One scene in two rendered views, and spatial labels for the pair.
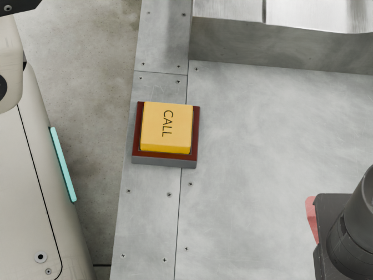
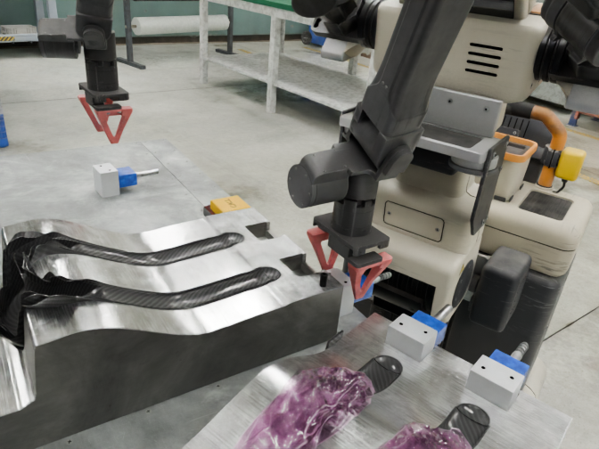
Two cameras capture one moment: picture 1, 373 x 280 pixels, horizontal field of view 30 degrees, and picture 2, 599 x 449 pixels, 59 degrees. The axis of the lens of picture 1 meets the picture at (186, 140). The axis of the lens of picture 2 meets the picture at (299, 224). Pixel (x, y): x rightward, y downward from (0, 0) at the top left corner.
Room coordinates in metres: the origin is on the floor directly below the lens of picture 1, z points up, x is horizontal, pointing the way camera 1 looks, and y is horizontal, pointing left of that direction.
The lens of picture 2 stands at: (1.29, -0.34, 1.28)
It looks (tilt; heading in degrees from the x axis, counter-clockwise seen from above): 28 degrees down; 148
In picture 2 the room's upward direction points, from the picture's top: 5 degrees clockwise
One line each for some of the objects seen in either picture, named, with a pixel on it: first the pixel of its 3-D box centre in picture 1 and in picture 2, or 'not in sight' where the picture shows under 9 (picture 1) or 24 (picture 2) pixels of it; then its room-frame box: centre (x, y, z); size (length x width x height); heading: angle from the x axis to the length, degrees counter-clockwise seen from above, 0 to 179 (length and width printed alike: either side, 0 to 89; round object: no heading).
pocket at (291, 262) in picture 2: not in sight; (300, 275); (0.76, 0.00, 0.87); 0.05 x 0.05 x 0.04; 3
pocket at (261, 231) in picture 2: not in sight; (264, 240); (0.65, 0.00, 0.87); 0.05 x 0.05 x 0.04; 3
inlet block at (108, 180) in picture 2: not in sight; (128, 175); (0.23, -0.12, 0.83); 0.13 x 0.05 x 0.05; 98
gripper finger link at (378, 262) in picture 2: not in sight; (356, 266); (0.79, 0.08, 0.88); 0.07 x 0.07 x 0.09; 5
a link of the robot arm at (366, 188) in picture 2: not in sight; (355, 176); (0.76, 0.07, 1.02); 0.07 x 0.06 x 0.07; 94
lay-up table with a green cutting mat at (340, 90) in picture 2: not in sight; (315, 49); (-2.82, 2.19, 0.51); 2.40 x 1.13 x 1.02; 11
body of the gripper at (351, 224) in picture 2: not in sight; (352, 216); (0.76, 0.08, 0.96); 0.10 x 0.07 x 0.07; 5
